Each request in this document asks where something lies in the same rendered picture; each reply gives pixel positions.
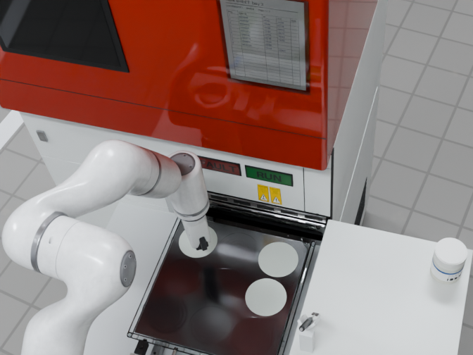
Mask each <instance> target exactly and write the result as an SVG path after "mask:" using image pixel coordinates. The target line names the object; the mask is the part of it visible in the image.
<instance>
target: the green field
mask: <svg viewBox="0 0 473 355"><path fill-rule="evenodd" d="M246 170H247V176H248V177H250V178H256V179H260V180H267V181H270V182H276V183H280V184H284V185H291V176H290V175H284V174H280V173H273V172H270V171H266V170H259V169H255V168H249V167H246Z"/></svg>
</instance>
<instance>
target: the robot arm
mask: <svg viewBox="0 0 473 355"><path fill-rule="evenodd" d="M126 194H128V195H133V196H138V197H146V198H152V199H162V198H168V199H169V200H170V201H171V204H172V208H173V211H174V213H175V215H176V216H177V217H178V218H180V219H182V223H183V226H184V229H185V231H186V234H187V237H188V239H189V242H190V244H191V247H192V248H194V249H196V250H197V251H198V250H203V251H205V250H207V247H208V242H209V243H210V241H211V238H210V231H209V228H208V223H207V219H206V213H207V211H208V209H209V206H210V202H209V198H208V193H207V189H206V184H205V180H204V176H203V170H202V167H201V162H200V159H199V157H198V156H197V155H196V154H194V153H193V152H190V151H185V150H182V151H176V152H173V153H171V154H170V155H168V156H165V155H162V154H159V153H158V152H155V151H152V150H150V149H146V148H143V147H141V146H138V145H136V144H132V143H129V142H125V141H122V140H118V139H110V140H106V141H104V142H102V143H100V144H98V145H96V146H95V147H94V148H93V149H92V150H91V152H90V153H89V154H88V156H87V157H86V159H85V160H84V161H83V163H82V164H81V166H80V167H79V168H78V169H77V170H76V171H75V172H74V173H73V174H72V175H71V176H70V177H69V178H68V179H67V180H65V181H64V182H62V183H61V184H60V185H58V186H56V187H54V188H53V189H50V190H48V191H46V192H44V193H42V194H39V195H37V196H35V197H33V198H31V199H29V200H27V201H26V202H25V203H23V204H21V205H20V206H19V207H18V208H17V209H16V210H15V211H14V212H12V214H11V215H10V216H9V218H8V220H7V221H6V223H5V225H4V228H3V231H2V236H1V240H2V245H3V248H4V251H5V252H6V254H7V256H8V257H9V258H10V259H11V260H12V261H14V262H15V263H17V264H18V265H20V266H22V267H24V268H27V269H30V270H33V271H35V272H38V273H41V274H43V275H47V276H49V277H52V278H55V279H58V280H61V281H63V282H64V283H65V284H66V285H67V288H68V293H67V295H66V297H65V298H64V299H62V300H60V301H57V302H56V303H53V304H51V305H49V306H47V307H45V308H43V309H42V310H41V311H39V312H38V313H36V314H35V315H34V316H33V317H32V319H31V320H30V322H29V323H28V324H27V327H26V330H25V334H24V338H23V345H22V351H21V355H83V354H84V348H85V343H86V340H87V335H88V332H89V329H90V327H91V325H92V323H93V322H94V321H95V319H96V318H97V317H98V316H99V315H100V314H101V313H102V312H103V311H105V310H106V309H107V308H108V307H109V306H111V305H112V304H114V303H115V302H116V301H117V300H119V299H120V298H121V297H122V296H123V295H124V294H125V293H126V292H127V291H128V289H129V288H130V287H131V285H132V282H133V280H134V277H135V273H136V268H137V261H136V257H135V254H134V250H133V248H132V247H131V245H130V244H129V243H128V241H127V240H126V239H124V238H123V237H121V236H120V235H118V234H116V233H114V232H111V231H110V230H107V229H104V228H101V227H99V226H96V225H92V224H90V223H86V222H84V221H81V220H77V219H75V218H78V217H80V216H83V215H85V214H88V213H91V212H93V211H96V210H99V209H100V208H103V207H105V206H108V205H110V204H113V203H115V202H117V201H118V200H120V199H122V198H123V197H124V196H125V195H126Z"/></svg>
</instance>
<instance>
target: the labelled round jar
mask: <svg viewBox="0 0 473 355"><path fill-rule="evenodd" d="M466 258H467V248H466V246H465V245H464V244H463V243H462V242H461V241H460V240H458V239H455V238H450V237H449V238H444V239H442V240H440V241H439V242H438V243H437V244H436V247H435V250H434V255H433V258H432V261H431V267H430V272H431V275H432V277H433V278H434V279H435V280H436V281H437V282H440V283H442V284H445V285H449V284H453V283H455V282H457V281H458V280H459V279H460V276H461V274H462V270H463V268H464V265H465V261H466Z"/></svg>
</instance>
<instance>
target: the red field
mask: <svg viewBox="0 0 473 355"><path fill-rule="evenodd" d="M199 159H200V162H201V167H202V168H207V169H211V170H218V171H222V172H226V173H232V174H235V175H240V174H239V166H238V165H234V164H231V163H224V162H220V161H214V160H210V159H206V158H199Z"/></svg>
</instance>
